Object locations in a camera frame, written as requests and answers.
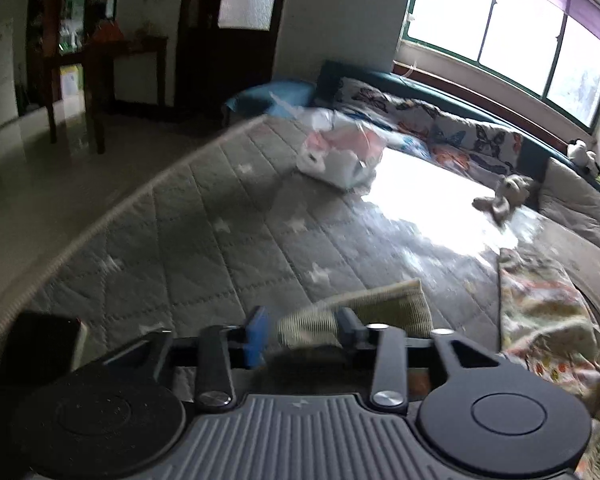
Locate dark wooden side table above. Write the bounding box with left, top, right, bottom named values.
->
left=26, top=36, right=169, bottom=154

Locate butterfly patterned cushion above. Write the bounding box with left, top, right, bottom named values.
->
left=335, top=77, right=522, bottom=176

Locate grey quilted star table cover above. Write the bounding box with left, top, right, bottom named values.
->
left=0, top=114, right=600, bottom=411

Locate white pink tissue pack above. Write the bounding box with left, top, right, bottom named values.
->
left=270, top=92, right=387, bottom=191

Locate grey pillow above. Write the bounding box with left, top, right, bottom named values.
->
left=539, top=158, right=600, bottom=248

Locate teal sofa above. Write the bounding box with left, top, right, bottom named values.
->
left=224, top=58, right=600, bottom=261

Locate dark wooden door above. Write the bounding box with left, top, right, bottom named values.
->
left=174, top=0, right=285, bottom=138

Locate white black plush toy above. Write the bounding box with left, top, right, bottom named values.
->
left=567, top=139, right=600, bottom=178

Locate white plush bunny toy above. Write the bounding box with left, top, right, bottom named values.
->
left=472, top=174, right=535, bottom=226

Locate colourful patterned child's jacket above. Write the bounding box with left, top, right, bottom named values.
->
left=277, top=249, right=600, bottom=479

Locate green framed window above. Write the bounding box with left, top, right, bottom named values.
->
left=403, top=0, right=600, bottom=131

